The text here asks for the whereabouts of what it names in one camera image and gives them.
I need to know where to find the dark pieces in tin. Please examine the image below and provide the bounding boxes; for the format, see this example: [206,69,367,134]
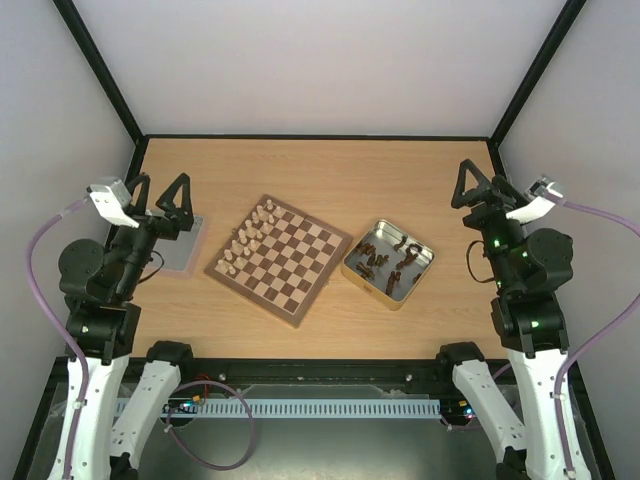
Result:
[351,233,429,302]

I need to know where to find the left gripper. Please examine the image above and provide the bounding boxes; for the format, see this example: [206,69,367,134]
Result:
[112,172,195,298]

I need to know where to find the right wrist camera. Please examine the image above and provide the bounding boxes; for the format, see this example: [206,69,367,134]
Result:
[506,175,565,225]

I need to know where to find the wooden chess board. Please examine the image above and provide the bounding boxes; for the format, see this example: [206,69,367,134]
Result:
[204,194,352,328]

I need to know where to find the gold metal tin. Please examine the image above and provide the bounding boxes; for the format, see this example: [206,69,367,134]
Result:
[340,219,435,311]

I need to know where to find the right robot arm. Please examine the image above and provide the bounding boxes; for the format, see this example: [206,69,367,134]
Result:
[436,159,592,479]

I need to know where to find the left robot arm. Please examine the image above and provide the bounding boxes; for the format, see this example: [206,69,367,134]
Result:
[27,173,194,479]

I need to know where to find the purple cable loop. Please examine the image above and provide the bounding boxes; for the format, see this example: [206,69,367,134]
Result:
[164,380,255,470]

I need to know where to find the tin lid on table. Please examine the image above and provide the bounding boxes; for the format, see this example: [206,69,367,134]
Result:
[144,215,207,278]

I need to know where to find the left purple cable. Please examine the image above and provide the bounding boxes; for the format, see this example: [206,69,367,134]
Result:
[25,195,94,479]

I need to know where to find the blue cable duct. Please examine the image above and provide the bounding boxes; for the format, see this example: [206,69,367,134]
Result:
[113,397,442,420]

